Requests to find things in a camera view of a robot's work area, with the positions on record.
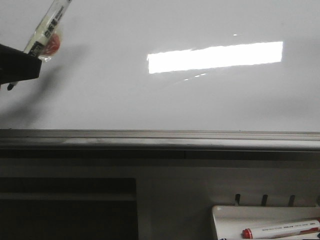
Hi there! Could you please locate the red capped whiteboard marker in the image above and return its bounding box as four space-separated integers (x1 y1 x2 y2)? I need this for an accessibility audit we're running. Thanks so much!
241 219 320 239

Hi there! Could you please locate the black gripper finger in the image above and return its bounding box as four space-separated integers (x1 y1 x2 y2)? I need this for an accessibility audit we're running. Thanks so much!
0 44 42 85

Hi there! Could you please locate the white glossy whiteboard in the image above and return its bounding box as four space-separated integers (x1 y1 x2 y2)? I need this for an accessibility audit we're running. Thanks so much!
0 0 320 132

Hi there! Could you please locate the white black whiteboard marker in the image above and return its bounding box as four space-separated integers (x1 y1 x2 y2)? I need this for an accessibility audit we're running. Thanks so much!
5 0 71 91

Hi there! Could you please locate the red round magnet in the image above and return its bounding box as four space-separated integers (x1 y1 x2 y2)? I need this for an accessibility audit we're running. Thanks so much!
41 33 61 57

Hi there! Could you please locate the grey aluminium whiteboard frame rail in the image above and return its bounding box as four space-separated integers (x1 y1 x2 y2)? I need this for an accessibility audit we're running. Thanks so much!
0 129 320 159

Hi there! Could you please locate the white metal pen tray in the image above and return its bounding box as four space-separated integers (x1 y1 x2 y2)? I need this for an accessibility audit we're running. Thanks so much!
211 205 320 240

